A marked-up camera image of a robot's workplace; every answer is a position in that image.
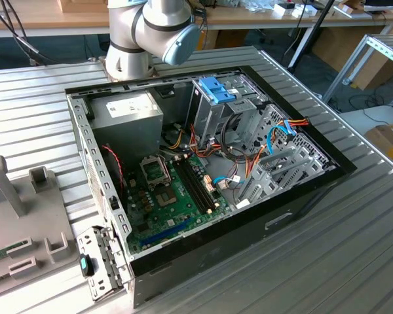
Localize black latch with teal button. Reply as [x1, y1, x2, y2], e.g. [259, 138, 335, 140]
[78, 253, 96, 278]

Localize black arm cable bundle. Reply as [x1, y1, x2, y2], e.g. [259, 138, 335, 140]
[0, 0, 53, 66]

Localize large brown cardboard box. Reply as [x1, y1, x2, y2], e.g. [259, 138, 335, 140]
[310, 25, 393, 92]

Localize CPU socket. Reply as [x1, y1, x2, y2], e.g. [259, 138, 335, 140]
[154, 190, 178, 208]

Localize green motherboard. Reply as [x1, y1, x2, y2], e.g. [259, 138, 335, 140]
[126, 152, 234, 255]

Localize green RAM stick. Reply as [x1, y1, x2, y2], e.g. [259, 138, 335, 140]
[0, 240, 32, 262]

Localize silver drive cage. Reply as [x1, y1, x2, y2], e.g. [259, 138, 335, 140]
[186, 75, 270, 148]

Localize silver card retention bracket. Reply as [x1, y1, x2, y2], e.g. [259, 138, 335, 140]
[75, 224, 134, 302]

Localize black stand pole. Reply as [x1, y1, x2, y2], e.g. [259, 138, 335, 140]
[286, 0, 335, 69]

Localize short light blue wire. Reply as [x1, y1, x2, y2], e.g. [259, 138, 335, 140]
[212, 176, 230, 190]

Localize orange red yellow power wire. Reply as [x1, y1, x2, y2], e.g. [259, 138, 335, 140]
[244, 118, 310, 181]

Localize blue plastic cage latch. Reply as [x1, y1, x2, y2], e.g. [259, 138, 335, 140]
[198, 76, 226, 96]
[212, 90, 235, 104]

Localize black open PC case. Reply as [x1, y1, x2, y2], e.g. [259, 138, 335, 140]
[64, 65, 358, 310]

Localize silver metal disk bay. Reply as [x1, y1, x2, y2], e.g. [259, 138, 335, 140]
[236, 103, 337, 210]

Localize blue expansion slot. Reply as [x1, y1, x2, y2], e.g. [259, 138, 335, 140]
[140, 218, 193, 248]

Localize wooden desk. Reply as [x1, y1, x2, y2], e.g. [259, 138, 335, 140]
[0, 0, 111, 39]
[201, 0, 393, 69]

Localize red black twisted wire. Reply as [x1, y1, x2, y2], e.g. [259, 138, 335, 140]
[102, 145, 125, 197]

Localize brown wooden box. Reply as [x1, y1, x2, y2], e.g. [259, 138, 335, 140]
[57, 0, 109, 14]

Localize thin multicolour wire bundle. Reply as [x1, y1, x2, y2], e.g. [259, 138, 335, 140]
[217, 162, 246, 191]

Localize cardboard box with yellow tape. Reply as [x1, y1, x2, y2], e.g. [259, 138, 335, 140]
[363, 122, 393, 171]

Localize white side table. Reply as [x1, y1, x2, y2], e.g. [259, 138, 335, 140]
[342, 104, 393, 138]

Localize grey parts rack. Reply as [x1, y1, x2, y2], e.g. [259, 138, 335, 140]
[0, 156, 79, 292]

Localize metal socket cover frame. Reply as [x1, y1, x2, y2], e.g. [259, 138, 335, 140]
[140, 155, 171, 191]

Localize blue data wire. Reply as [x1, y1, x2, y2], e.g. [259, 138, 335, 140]
[267, 120, 296, 155]

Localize small white box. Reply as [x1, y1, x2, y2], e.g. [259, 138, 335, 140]
[293, 5, 318, 17]
[274, 3, 295, 16]

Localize black RAM slot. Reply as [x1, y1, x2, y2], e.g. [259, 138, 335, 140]
[187, 156, 219, 211]
[175, 159, 208, 215]
[179, 158, 212, 214]
[183, 157, 215, 213]

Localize grey power supply box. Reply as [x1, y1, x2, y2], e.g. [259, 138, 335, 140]
[90, 90, 164, 164]

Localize orange red wire bundle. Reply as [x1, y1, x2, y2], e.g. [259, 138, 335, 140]
[189, 126, 223, 158]

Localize yellow black wire bundle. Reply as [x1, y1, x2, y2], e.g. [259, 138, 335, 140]
[165, 129, 193, 151]

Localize aluminium profile frame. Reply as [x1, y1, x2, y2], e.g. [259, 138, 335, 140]
[322, 32, 393, 106]

